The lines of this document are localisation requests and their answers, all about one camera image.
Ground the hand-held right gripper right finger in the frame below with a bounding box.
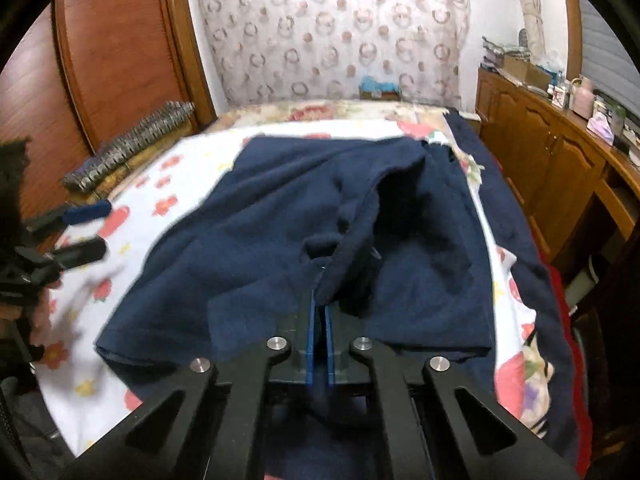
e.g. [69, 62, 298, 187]
[324, 305, 581, 480]

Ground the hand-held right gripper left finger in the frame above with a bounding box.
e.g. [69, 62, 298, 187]
[60, 275, 321, 480]

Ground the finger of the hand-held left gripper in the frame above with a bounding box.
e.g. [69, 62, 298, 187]
[25, 199, 112, 235]
[47, 237, 108, 270]

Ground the navy printed t-shirt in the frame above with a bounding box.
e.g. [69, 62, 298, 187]
[94, 135, 496, 480]

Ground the grey patterned cushion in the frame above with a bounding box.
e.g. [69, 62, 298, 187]
[62, 101, 197, 193]

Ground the white strawberry print bed sheet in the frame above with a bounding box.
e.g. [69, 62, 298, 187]
[32, 122, 556, 456]

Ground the wooden wardrobe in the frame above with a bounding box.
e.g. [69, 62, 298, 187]
[0, 0, 218, 241]

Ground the navy blanket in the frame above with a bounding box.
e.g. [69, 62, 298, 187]
[442, 110, 581, 461]

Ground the rose print quilt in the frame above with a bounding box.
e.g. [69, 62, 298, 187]
[210, 99, 481, 141]

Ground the red bed cover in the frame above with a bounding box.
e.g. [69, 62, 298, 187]
[530, 220, 593, 476]

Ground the small box with blue cloth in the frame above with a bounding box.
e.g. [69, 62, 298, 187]
[359, 76, 402, 102]

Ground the wooden cabinet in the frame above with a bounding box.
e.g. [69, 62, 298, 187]
[475, 67, 640, 271]

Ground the circle patterned curtain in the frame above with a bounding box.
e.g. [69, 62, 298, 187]
[195, 0, 473, 108]

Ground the cardboard box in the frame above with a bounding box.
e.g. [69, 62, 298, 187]
[502, 55, 551, 88]

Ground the stack of folded cloths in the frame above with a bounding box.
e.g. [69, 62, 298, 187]
[481, 35, 531, 68]

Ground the purple tissue pack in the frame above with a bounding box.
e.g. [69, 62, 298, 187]
[587, 112, 616, 143]

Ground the pink thermos jug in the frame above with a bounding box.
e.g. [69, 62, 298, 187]
[570, 76, 596, 118]

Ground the beige tied curtain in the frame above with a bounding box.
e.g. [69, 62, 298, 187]
[505, 0, 547, 61]

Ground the grey window blind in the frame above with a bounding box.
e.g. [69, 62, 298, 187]
[577, 0, 636, 91]

